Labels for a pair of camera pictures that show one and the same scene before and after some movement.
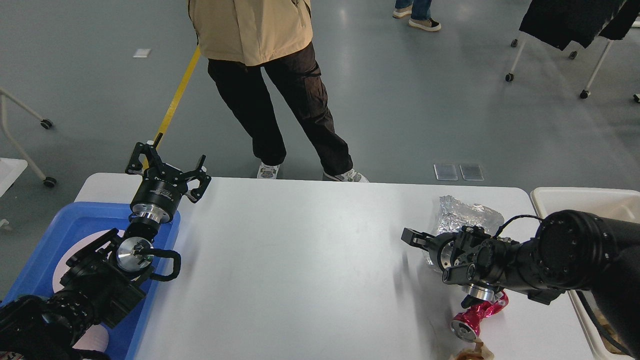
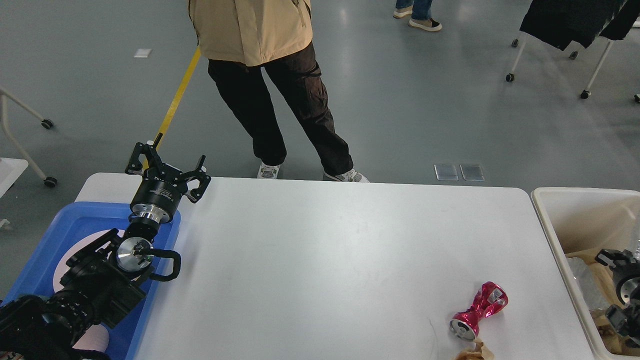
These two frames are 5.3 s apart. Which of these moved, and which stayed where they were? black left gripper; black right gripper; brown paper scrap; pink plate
Moved: black right gripper
Stayed: brown paper scrap; black left gripper; pink plate
